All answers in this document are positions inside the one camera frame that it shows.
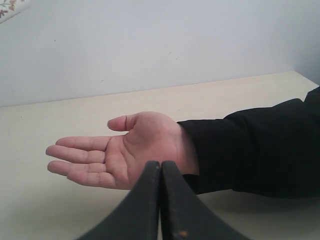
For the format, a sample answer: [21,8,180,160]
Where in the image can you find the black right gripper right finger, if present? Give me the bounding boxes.
[160,161,246,240]

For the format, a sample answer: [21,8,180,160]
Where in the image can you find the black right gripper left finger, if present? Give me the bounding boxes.
[79,161,160,240]

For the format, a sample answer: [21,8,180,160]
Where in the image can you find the tea bottle fruit label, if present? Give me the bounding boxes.
[0,0,31,23]

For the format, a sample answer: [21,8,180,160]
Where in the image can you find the black sleeved forearm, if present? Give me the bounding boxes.
[180,88,320,198]

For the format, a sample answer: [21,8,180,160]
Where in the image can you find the person's open bare hand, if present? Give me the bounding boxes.
[46,112,199,190]

